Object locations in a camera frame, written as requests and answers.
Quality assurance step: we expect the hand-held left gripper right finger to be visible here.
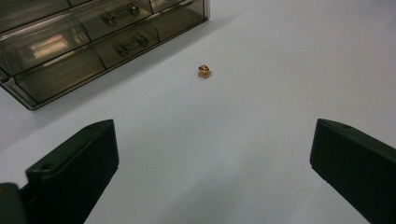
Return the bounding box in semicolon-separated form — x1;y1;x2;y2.
309;118;396;224

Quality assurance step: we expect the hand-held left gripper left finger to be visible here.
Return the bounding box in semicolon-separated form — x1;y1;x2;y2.
20;119;120;224

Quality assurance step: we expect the smoky transparent drawer box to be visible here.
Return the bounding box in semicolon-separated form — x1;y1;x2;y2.
0;0;211;111

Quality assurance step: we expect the small gold earring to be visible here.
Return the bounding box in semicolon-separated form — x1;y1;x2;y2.
197;63;214;79

